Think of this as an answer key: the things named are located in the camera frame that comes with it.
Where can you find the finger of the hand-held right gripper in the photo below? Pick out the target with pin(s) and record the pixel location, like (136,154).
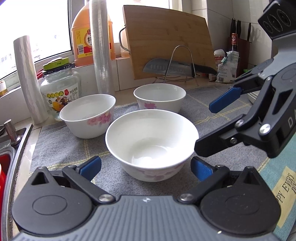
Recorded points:
(215,143)
(224,99)

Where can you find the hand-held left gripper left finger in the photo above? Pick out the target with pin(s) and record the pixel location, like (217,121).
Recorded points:
(92,166)

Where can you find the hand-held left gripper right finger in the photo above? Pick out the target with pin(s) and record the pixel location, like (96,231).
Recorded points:
(201,171)

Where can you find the white fruit print plate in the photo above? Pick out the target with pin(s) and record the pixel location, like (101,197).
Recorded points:
(253,97)

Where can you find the white pink flower bowl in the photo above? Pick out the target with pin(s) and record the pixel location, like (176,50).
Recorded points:
(85,109)
(150,139)
(159,97)

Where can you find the grey teal checked mat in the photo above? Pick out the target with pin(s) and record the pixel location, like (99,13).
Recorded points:
(69,150)

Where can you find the white blue printed packet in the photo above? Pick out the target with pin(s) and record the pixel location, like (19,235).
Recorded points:
(227,69)

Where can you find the red white packet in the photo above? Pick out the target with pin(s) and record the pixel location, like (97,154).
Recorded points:
(219,58)

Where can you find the wooden knife block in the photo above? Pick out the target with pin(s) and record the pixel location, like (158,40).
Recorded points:
(244,51)

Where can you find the dark sauce bottle red label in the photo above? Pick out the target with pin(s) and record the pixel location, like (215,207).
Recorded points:
(234,44)

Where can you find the metal sink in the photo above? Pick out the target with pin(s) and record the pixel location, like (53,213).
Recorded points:
(16,157)

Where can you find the glass jar green lid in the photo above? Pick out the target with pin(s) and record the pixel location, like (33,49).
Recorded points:
(60,92)

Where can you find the bamboo cutting board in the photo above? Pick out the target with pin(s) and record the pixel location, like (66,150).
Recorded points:
(166,34)

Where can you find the red basin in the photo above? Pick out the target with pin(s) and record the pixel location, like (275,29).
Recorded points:
(2,180)

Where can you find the short plastic wrap roll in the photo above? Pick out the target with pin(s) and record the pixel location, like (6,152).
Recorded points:
(29,81)

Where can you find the small yellow container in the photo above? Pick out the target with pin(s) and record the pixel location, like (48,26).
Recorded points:
(2,89)

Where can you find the tall plastic wrap roll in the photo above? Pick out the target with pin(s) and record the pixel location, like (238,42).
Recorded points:
(101,46)

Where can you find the large orange liquid bottle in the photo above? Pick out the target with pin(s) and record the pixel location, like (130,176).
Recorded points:
(81,41)

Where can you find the metal sink post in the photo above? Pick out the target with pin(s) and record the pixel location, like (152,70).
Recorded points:
(12,134)

